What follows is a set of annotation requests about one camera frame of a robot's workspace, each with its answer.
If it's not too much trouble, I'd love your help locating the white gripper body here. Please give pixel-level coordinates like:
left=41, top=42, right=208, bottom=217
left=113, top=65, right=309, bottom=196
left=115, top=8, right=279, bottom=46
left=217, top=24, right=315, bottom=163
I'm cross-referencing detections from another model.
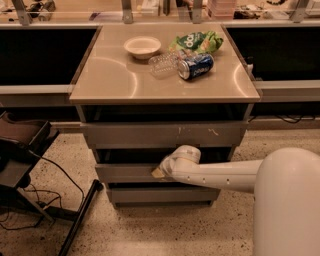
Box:
left=159, top=152, right=177, bottom=178

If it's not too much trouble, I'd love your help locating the grey drawer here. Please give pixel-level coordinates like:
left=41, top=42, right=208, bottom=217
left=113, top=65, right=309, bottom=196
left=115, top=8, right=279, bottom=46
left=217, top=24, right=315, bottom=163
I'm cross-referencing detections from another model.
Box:
left=81, top=121, right=248, bottom=149
left=93, top=146, right=234, bottom=184
left=107, top=182, right=220, bottom=205

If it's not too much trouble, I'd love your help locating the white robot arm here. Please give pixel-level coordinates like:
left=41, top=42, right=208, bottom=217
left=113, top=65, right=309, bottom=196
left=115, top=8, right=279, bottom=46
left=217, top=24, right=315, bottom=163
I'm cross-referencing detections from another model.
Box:
left=151, top=145, right=320, bottom=256

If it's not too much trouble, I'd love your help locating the grey bottom drawer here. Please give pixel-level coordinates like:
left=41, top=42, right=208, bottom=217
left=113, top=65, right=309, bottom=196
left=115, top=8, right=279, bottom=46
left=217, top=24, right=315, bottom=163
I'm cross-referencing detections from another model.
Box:
left=107, top=182, right=220, bottom=205

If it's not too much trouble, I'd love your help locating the grey top drawer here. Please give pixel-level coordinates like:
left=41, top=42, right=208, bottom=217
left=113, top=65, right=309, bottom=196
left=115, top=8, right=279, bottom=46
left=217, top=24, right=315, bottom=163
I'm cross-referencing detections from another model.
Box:
left=81, top=121, right=248, bottom=149

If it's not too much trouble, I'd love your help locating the grey drawer cabinet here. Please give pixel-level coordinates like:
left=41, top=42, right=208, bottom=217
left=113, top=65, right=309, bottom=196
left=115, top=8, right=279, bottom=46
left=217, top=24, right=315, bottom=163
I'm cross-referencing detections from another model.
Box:
left=69, top=22, right=262, bottom=210

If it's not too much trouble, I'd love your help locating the clear plastic bottle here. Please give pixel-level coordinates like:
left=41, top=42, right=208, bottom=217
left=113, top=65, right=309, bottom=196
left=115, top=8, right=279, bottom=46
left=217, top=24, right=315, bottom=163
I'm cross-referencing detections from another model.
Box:
left=148, top=50, right=192, bottom=78

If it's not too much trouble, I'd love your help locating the blue soda can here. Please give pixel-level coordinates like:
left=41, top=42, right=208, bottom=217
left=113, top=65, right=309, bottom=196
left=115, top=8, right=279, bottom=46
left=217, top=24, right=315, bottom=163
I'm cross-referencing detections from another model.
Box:
left=178, top=53, right=214, bottom=80

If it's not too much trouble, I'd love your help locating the white bowl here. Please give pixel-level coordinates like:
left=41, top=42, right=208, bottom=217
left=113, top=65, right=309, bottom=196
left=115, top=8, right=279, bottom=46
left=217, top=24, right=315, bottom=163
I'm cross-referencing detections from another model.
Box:
left=124, top=36, right=161, bottom=60

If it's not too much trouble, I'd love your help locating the green chip bag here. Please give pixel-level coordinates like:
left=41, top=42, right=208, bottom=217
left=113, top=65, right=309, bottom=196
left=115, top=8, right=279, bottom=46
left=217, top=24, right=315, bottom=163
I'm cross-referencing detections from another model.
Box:
left=168, top=31, right=223, bottom=54

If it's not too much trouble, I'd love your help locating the black cart with tray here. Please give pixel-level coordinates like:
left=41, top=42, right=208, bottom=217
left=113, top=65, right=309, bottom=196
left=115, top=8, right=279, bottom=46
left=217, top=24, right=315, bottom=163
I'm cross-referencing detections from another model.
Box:
left=0, top=111, right=103, bottom=256

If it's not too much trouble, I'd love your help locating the black cable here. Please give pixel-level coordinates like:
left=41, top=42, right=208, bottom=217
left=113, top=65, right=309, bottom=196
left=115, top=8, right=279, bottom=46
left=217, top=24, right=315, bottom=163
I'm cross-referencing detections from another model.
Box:
left=0, top=146, right=87, bottom=232

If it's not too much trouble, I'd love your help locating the grey right counter frame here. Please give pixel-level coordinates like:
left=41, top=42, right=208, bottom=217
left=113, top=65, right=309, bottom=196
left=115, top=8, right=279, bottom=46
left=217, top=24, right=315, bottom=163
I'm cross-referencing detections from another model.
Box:
left=224, top=22, right=320, bottom=102

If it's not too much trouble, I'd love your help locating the grey counter frame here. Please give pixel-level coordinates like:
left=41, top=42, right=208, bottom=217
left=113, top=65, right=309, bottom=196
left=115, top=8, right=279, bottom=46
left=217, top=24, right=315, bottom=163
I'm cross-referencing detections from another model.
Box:
left=224, top=22, right=320, bottom=102
left=0, top=24, right=100, bottom=105

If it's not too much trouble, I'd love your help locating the grey left counter frame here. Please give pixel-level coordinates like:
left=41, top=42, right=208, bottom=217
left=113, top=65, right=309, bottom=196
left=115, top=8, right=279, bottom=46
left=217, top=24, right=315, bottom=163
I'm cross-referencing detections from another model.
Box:
left=0, top=24, right=100, bottom=105

